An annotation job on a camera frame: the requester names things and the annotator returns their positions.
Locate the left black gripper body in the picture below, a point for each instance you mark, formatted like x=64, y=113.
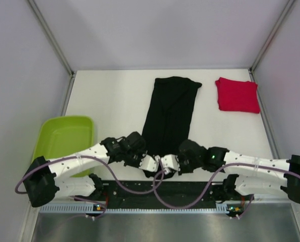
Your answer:
x=134, y=158

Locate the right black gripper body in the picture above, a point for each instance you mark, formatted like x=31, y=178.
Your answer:
x=188, y=166

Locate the black t shirt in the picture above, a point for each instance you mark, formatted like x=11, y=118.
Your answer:
x=169, y=115

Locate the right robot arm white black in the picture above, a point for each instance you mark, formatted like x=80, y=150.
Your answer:
x=247, y=175

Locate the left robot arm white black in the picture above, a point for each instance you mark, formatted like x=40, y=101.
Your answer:
x=46, y=180

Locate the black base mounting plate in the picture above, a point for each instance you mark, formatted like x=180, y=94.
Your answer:
x=174, y=193

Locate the folded red t shirt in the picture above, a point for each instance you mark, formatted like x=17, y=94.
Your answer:
x=237, y=96

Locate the lime green plastic bin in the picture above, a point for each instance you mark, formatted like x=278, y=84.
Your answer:
x=63, y=136

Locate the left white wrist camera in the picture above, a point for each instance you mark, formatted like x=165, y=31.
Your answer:
x=149, y=163

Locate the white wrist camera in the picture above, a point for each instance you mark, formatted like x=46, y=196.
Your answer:
x=149, y=163
x=170, y=164

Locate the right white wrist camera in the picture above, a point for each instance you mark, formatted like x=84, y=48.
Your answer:
x=170, y=164

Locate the grey slotted cable duct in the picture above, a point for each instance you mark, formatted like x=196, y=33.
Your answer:
x=92, y=209

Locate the right aluminium frame post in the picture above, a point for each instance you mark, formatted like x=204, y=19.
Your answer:
x=288, y=7

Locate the aluminium frame post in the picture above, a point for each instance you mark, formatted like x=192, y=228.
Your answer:
x=288, y=7
x=50, y=36

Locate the left aluminium frame post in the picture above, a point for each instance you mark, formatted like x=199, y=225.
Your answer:
x=50, y=36

